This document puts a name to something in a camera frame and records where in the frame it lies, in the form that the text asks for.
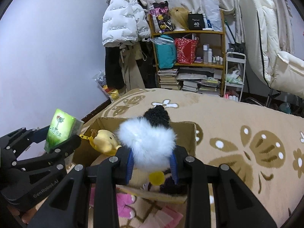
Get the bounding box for stack of books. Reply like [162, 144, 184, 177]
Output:
[157, 69, 180, 90]

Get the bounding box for yellow plush toy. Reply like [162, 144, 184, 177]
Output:
[80, 129, 121, 156]

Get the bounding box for black box with 40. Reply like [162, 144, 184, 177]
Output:
[188, 13, 205, 30]

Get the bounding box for black purple printed bag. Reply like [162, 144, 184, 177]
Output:
[149, 1, 174, 33]

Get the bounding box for white rolling cart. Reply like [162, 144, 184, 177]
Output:
[224, 51, 246, 102]

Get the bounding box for beige patterned carpet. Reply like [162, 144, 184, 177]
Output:
[81, 89, 303, 227]

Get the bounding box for black hanging garment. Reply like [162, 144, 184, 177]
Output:
[105, 47, 125, 89]

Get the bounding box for pile of papers magazines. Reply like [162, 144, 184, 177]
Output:
[176, 67, 223, 96]

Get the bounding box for white black fluffy plush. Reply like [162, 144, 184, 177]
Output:
[116, 105, 176, 186]

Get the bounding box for teal bag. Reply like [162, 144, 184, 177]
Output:
[155, 35, 177, 69]

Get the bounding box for person's left hand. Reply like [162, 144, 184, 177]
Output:
[21, 206, 41, 224]

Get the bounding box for pink plush toy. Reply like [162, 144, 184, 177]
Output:
[89, 187, 137, 220]

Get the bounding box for open cardboard box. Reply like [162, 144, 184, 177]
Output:
[72, 116, 197, 204]

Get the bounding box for white recliner chair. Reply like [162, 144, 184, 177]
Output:
[239, 0, 303, 98]

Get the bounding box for wooden shelf unit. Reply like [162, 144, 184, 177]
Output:
[148, 7, 226, 96]

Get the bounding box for green tissue pack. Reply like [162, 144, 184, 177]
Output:
[44, 109, 84, 153]

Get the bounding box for red gift bag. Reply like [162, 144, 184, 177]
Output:
[175, 38, 199, 64]

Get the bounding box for plastic bag with toys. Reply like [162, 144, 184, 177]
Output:
[93, 70, 120, 101]

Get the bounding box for white plastic bag on shelf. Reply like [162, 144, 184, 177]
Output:
[204, 0, 223, 31]

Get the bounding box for white puffer jacket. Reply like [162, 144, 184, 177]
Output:
[102, 0, 151, 47]

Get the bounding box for blonde wig head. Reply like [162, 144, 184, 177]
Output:
[169, 7, 190, 31]

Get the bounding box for pink fuzzy socks pack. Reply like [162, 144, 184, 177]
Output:
[140, 206, 183, 228]

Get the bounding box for beige hanging trousers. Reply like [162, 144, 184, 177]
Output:
[120, 43, 145, 93]

